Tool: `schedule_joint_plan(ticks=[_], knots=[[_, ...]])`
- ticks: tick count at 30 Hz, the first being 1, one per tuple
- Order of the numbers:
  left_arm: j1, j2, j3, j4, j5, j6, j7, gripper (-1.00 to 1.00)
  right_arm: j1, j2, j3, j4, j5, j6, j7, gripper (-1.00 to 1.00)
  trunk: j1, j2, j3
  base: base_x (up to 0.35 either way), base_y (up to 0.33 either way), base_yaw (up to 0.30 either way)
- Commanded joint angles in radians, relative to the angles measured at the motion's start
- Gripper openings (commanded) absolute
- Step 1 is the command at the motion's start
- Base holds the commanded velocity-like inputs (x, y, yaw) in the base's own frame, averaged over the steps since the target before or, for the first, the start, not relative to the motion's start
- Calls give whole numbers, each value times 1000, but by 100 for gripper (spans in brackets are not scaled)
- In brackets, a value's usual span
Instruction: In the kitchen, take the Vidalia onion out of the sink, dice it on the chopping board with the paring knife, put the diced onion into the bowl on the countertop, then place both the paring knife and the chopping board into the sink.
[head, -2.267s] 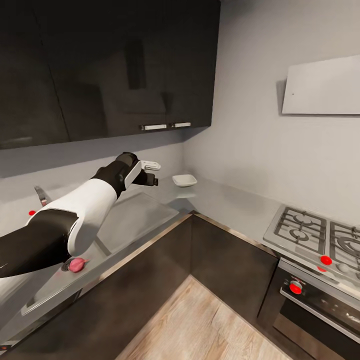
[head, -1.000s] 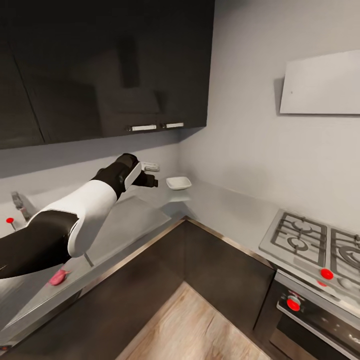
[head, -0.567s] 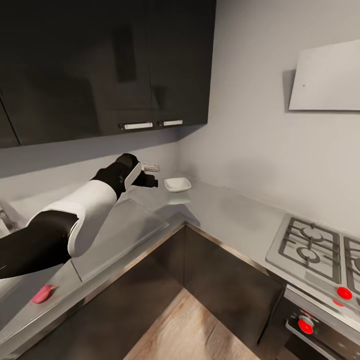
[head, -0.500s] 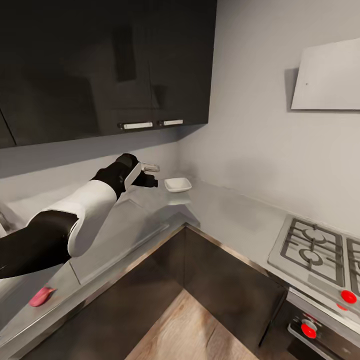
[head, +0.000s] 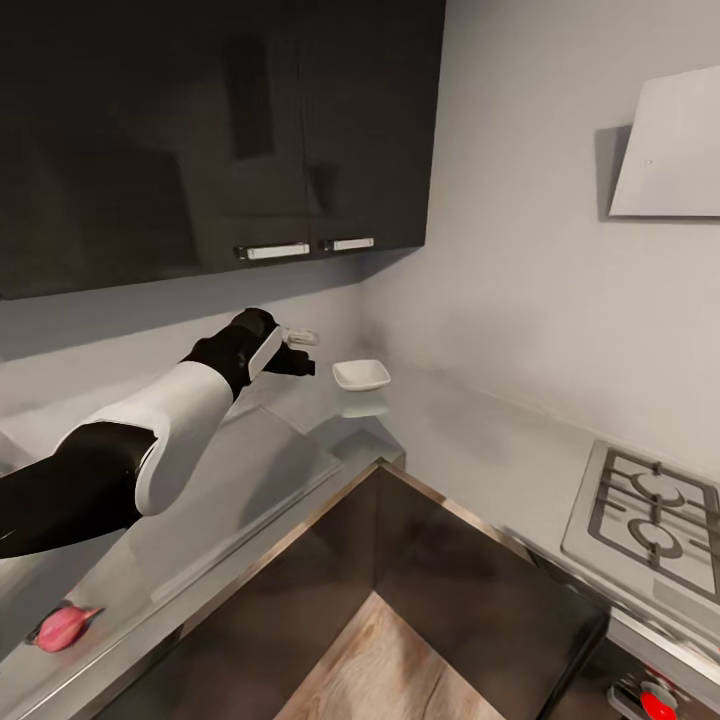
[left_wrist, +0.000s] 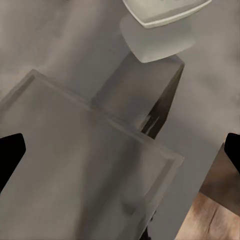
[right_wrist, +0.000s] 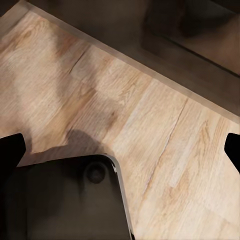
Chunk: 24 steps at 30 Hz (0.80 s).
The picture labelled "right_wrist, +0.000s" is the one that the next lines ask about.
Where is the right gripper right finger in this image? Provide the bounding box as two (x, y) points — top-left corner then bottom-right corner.
(224, 133), (240, 173)

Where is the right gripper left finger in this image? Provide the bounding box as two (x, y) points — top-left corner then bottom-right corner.
(0, 133), (26, 193)

